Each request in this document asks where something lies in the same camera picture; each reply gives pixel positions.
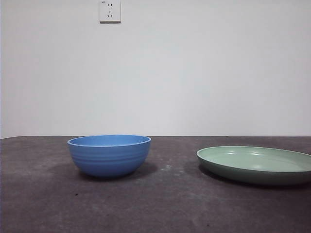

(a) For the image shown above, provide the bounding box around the blue ribbed bowl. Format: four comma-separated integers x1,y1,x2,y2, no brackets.
67,134,152,178

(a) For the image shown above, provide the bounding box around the green shallow plate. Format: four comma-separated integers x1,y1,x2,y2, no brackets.
196,145,311,186

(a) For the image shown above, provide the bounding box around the white wall socket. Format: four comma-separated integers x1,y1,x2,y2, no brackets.
99,0,121,24

